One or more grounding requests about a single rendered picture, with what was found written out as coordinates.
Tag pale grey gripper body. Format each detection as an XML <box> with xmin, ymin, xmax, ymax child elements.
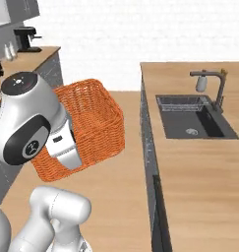
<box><xmin>55</xmin><ymin>147</ymin><xmax>84</xmax><ymax>171</ymax></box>

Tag orange wicker basket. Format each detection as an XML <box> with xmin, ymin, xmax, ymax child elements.
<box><xmin>30</xmin><ymin>78</ymin><xmax>126</xmax><ymax>183</ymax></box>

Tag dark sink basin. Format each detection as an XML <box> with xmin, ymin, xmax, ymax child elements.
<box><xmin>155</xmin><ymin>94</ymin><xmax>239</xmax><ymax>141</ymax></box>

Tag black coffee machine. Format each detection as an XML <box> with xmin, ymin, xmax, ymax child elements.
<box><xmin>13</xmin><ymin>26</ymin><xmax>43</xmax><ymax>54</ymax></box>

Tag dark grey tap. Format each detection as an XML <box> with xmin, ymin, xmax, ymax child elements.
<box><xmin>189</xmin><ymin>69</ymin><xmax>228</xmax><ymax>114</ymax></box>

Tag wire rack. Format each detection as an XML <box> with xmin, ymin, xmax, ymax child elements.
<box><xmin>156</xmin><ymin>94</ymin><xmax>212</xmax><ymax>113</ymax></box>

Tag grey wall cupboards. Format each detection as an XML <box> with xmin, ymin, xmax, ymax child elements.
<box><xmin>0</xmin><ymin>0</ymin><xmax>41</xmax><ymax>30</ymax></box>

